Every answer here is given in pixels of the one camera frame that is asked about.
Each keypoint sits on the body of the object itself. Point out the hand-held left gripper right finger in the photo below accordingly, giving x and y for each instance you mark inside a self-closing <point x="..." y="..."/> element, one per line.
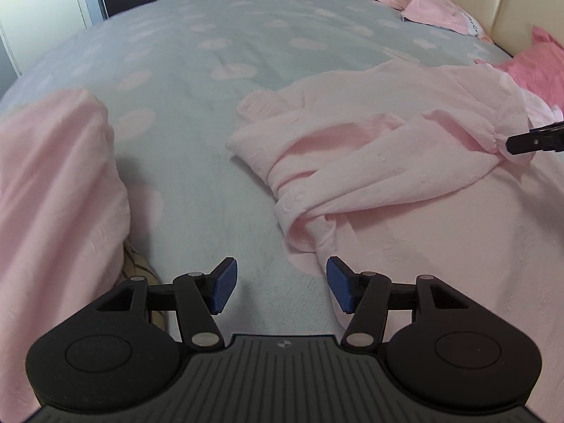
<point x="341" y="282"/>

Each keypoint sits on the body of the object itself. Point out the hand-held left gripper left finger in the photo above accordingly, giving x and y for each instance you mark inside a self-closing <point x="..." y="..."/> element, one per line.
<point x="224" y="282"/>

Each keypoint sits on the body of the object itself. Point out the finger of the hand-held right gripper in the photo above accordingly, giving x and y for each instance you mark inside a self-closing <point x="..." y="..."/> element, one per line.
<point x="537" y="141"/>

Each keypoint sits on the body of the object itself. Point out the pink fleece lace garment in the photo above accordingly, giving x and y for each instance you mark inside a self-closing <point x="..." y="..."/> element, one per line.
<point x="440" y="251"/>

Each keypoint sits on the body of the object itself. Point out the pink crinkled shirt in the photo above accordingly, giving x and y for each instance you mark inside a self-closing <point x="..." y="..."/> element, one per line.
<point x="374" y="141"/>

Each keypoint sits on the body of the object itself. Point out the dark pink pillow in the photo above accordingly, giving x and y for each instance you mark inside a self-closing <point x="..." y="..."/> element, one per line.
<point x="542" y="70"/>

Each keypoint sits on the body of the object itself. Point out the brown striped cloth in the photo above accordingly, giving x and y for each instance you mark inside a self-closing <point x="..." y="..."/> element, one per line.
<point x="136" y="264"/>

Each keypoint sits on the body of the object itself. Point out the cream padded headboard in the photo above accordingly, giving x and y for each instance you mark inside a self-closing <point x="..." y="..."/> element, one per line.
<point x="506" y="0"/>

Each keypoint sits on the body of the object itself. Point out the light pink printed pillow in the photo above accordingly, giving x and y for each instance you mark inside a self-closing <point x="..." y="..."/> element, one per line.
<point x="436" y="13"/>

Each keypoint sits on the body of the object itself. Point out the grey pink-dotted bed blanket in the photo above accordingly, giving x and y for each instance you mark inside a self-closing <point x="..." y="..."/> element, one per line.
<point x="198" y="119"/>

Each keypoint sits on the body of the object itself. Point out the pink garment pile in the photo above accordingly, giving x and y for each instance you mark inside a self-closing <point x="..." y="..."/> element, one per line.
<point x="53" y="207"/>

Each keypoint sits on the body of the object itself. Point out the white door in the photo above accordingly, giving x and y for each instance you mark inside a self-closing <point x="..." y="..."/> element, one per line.
<point x="39" y="13"/>

